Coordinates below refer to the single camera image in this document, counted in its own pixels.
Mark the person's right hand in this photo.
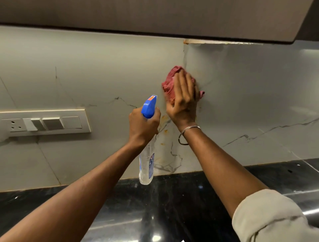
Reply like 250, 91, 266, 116
165, 69, 200, 133

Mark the person's left hand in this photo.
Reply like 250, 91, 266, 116
128, 106, 162, 149

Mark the clear spray bottle blue nozzle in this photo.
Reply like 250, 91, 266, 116
138, 94, 158, 186

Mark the pink checked cleaning cloth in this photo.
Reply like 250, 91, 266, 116
161, 65, 205, 105

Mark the person's right forearm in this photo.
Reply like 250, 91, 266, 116
183, 127, 269, 220

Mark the person's left forearm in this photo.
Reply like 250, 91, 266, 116
0, 142, 148, 242

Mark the silver bangle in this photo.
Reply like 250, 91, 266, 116
178, 124, 201, 146

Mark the brown upper cabinet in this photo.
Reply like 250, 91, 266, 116
0, 0, 319, 45

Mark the white shirt sleeve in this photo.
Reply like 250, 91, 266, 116
232, 188, 319, 242

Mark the white switch panel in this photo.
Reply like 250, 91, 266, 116
0, 108, 92, 138

